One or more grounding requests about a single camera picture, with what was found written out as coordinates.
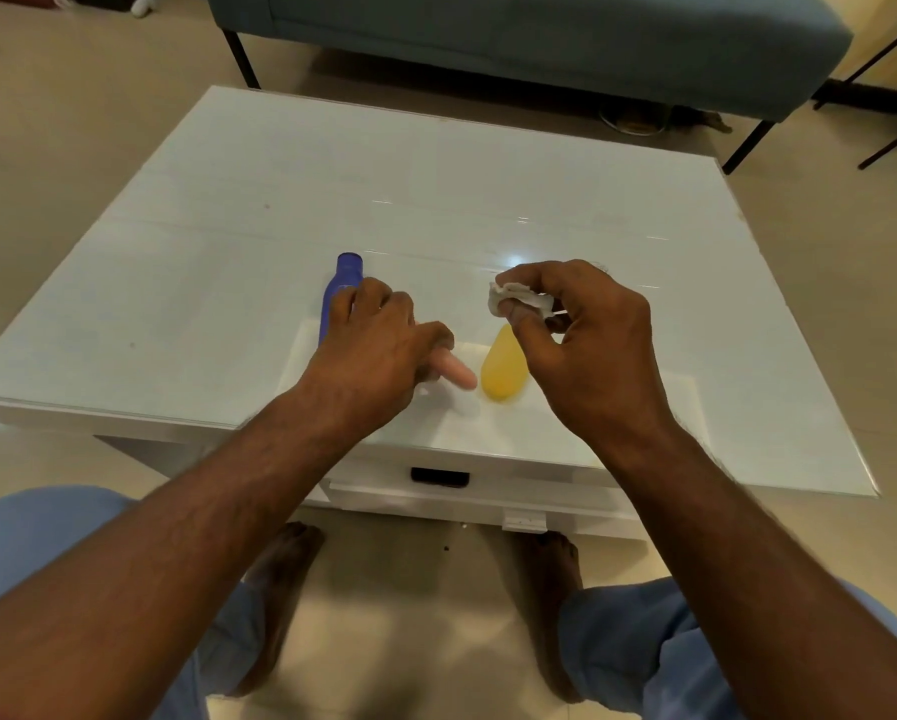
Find person's right hand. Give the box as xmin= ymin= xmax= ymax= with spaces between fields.
xmin=495 ymin=259 xmax=676 ymax=460

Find person's left hand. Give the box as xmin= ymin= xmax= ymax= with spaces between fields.
xmin=297 ymin=277 xmax=456 ymax=443

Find white tissue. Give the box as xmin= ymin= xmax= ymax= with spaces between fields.
xmin=488 ymin=281 xmax=556 ymax=323

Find pink balloon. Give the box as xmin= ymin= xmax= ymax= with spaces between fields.
xmin=427 ymin=347 xmax=479 ymax=391

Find person's right forearm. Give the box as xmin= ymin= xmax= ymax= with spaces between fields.
xmin=591 ymin=423 xmax=897 ymax=720

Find person's left forearm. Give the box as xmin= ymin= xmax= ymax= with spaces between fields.
xmin=0 ymin=382 xmax=390 ymax=720

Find blue bottle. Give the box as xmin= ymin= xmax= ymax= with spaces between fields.
xmin=318 ymin=252 xmax=366 ymax=347

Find yellow balloon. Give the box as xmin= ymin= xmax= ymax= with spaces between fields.
xmin=480 ymin=324 xmax=531 ymax=403

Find white coffee table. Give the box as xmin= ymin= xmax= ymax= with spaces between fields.
xmin=0 ymin=85 xmax=881 ymax=541

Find white table drawer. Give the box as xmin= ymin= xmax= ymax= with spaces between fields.
xmin=321 ymin=448 xmax=648 ymax=541

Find white drawer latch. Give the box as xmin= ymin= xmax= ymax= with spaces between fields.
xmin=501 ymin=508 xmax=549 ymax=535

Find sandals under bench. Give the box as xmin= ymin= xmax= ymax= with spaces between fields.
xmin=598 ymin=103 xmax=734 ymax=138

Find person's left foot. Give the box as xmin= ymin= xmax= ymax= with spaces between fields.
xmin=229 ymin=521 xmax=327 ymax=699

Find teal upholstered bench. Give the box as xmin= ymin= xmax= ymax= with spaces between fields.
xmin=205 ymin=0 xmax=855 ymax=175

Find person's right leg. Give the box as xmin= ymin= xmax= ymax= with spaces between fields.
xmin=557 ymin=577 xmax=897 ymax=720

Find person's leg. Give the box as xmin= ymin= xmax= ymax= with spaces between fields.
xmin=0 ymin=484 xmax=270 ymax=720
xmin=557 ymin=577 xmax=897 ymax=720

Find person's left leg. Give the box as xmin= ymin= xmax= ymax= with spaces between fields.
xmin=0 ymin=484 xmax=270 ymax=720

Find black metal chair legs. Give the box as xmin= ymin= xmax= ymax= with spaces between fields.
xmin=813 ymin=13 xmax=897 ymax=172

